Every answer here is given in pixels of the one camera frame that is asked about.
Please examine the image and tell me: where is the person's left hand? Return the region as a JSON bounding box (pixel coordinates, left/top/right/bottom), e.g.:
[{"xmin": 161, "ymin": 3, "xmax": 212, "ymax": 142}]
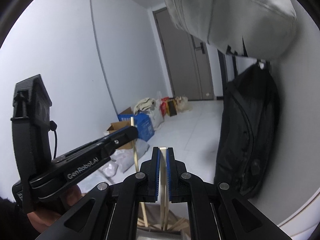
[{"xmin": 27, "ymin": 185, "xmax": 82, "ymax": 233}]

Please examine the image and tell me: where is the wooden chopstick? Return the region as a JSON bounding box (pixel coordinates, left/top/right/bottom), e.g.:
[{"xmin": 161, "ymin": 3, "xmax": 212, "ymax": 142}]
[
  {"xmin": 159, "ymin": 147, "xmax": 169, "ymax": 231},
  {"xmin": 150, "ymin": 217, "xmax": 190, "ymax": 231},
  {"xmin": 130, "ymin": 117, "xmax": 149, "ymax": 228}
]

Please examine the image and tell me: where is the white utensil holder cup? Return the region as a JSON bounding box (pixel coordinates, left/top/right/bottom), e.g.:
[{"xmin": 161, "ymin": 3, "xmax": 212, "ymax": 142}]
[{"xmin": 136, "ymin": 227, "xmax": 188, "ymax": 240}]

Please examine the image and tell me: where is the grey plastic parcel bag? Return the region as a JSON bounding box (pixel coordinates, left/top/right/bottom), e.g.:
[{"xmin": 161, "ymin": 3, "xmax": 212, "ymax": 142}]
[{"xmin": 99, "ymin": 139, "xmax": 150, "ymax": 178}]

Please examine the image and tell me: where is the brown cardboard box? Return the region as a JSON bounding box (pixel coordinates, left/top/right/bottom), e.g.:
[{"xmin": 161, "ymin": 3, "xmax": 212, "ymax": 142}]
[{"xmin": 104, "ymin": 121, "xmax": 138, "ymax": 150}]

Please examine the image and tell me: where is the blue cardboard box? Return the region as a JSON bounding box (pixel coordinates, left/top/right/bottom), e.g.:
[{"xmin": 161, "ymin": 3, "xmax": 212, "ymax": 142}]
[{"xmin": 118, "ymin": 107, "xmax": 155, "ymax": 142}]

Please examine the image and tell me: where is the black backpack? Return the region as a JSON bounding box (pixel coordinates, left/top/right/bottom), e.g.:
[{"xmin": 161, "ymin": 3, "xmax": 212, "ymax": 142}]
[{"xmin": 214, "ymin": 62, "xmax": 280, "ymax": 199}]

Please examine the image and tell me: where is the beige plastic bag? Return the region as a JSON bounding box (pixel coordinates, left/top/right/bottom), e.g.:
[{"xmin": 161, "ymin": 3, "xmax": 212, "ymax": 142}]
[{"xmin": 175, "ymin": 96, "xmax": 193, "ymax": 113}]

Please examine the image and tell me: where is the cream cloth bundle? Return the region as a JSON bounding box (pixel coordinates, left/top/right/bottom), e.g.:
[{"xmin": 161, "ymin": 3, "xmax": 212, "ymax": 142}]
[{"xmin": 133, "ymin": 98, "xmax": 156, "ymax": 114}]

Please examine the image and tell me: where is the black yellow paper bag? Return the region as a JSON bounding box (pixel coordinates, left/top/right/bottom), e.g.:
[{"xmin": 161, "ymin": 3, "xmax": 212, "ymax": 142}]
[{"xmin": 167, "ymin": 99, "xmax": 177, "ymax": 116}]

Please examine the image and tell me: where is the grey door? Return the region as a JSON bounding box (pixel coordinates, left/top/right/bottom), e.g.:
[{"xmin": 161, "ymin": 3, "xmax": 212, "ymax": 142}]
[{"xmin": 153, "ymin": 8, "xmax": 215, "ymax": 101}]

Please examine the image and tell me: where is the white hanging bag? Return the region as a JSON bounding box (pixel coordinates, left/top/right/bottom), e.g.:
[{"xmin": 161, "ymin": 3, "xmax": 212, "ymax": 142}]
[{"xmin": 164, "ymin": 0, "xmax": 297, "ymax": 61}]

